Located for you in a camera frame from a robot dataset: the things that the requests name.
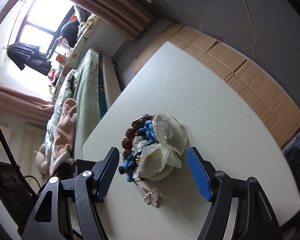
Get black bag on sill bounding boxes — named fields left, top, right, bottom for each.
left=61, top=20, right=79, bottom=48

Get dark wardrobe doors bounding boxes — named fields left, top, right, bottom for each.
left=134, top=0, right=300, bottom=109

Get black cable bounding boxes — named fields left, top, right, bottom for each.
left=0, top=113, right=43, bottom=196

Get pink curtain left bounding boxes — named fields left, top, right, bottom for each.
left=0, top=83, right=55, bottom=126

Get bed with green sheet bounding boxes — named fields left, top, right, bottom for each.
left=44, top=48, right=122, bottom=178

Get window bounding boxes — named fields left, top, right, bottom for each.
left=16, top=0, right=74, bottom=55

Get white flower hair accessory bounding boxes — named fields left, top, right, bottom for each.
left=137, top=114, right=188, bottom=181

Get black power strip box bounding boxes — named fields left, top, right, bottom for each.
left=0, top=162, right=35, bottom=235

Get white foam table mat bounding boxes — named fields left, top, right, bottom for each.
left=83, top=43, right=300, bottom=239

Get beige plush toy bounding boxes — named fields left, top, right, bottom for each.
left=34, top=144, right=49, bottom=176

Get floral window seat cushion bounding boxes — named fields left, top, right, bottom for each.
left=51, top=14, right=100, bottom=101

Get light green floral duvet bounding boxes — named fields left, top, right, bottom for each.
left=44, top=69, right=79, bottom=159

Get grey pillow on sill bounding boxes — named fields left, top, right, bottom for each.
left=74, top=3, right=91, bottom=23

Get brown sequin scrunchie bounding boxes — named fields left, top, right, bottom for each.
left=121, top=114, right=154, bottom=160

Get black hanging clothes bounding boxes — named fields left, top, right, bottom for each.
left=7, top=42, right=51, bottom=76

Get white butterfly hair clip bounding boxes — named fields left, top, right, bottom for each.
left=139, top=187, right=160, bottom=207

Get pink fleece blanket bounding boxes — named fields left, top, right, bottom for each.
left=50, top=98, right=77, bottom=175

